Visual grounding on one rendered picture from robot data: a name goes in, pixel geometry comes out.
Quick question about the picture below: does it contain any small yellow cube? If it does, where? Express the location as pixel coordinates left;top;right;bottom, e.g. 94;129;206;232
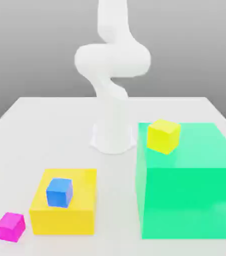
146;118;181;156

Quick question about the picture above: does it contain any small blue cube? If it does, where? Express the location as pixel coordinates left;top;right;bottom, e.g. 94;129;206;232
46;177;74;209

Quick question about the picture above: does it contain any small magenta cube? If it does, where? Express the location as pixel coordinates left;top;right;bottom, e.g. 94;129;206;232
0;211;27;243

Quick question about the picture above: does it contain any large yellow box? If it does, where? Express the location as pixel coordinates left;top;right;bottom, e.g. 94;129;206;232
29;168;98;236

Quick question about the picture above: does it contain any large green box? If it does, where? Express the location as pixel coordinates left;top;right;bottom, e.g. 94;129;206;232
135;122;226;240

